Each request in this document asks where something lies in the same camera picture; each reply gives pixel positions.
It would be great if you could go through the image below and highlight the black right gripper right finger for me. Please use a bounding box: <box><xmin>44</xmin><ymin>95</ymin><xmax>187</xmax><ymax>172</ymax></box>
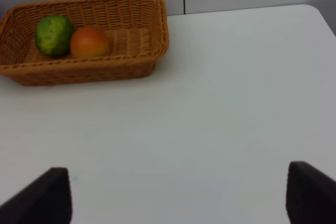
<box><xmin>286</xmin><ymin>161</ymin><xmax>335</xmax><ymax>223</ymax></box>

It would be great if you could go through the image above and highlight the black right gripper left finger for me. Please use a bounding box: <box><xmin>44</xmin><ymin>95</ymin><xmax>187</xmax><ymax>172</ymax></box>
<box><xmin>1</xmin><ymin>167</ymin><xmax>72</xmax><ymax>223</ymax></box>

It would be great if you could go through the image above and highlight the red-yellow peach fruit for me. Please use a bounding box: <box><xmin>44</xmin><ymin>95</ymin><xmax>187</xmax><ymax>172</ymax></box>
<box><xmin>70</xmin><ymin>26</ymin><xmax>110</xmax><ymax>59</ymax></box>

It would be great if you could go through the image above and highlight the green lime fruit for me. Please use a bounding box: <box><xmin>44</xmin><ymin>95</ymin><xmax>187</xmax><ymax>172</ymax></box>
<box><xmin>34</xmin><ymin>15</ymin><xmax>75</xmax><ymax>58</ymax></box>

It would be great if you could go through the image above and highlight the orange wicker basket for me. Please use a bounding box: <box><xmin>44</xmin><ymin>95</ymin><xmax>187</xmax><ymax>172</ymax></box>
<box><xmin>1</xmin><ymin>0</ymin><xmax>169</xmax><ymax>86</ymax></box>

